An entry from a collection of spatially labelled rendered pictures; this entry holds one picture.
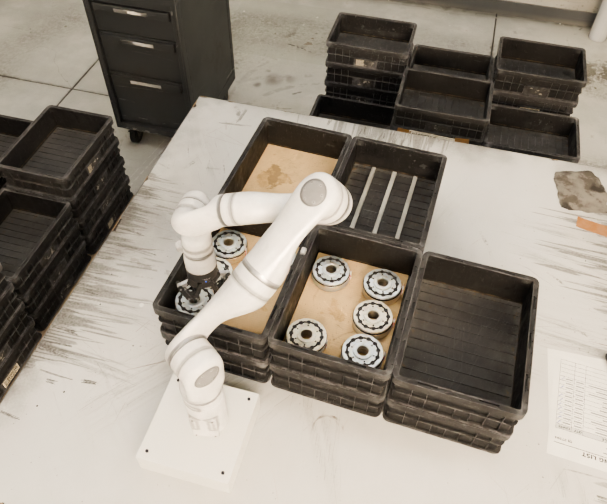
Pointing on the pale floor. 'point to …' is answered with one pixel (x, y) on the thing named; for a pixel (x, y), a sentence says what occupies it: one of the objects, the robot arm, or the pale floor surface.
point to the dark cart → (161, 58)
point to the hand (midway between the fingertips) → (207, 298)
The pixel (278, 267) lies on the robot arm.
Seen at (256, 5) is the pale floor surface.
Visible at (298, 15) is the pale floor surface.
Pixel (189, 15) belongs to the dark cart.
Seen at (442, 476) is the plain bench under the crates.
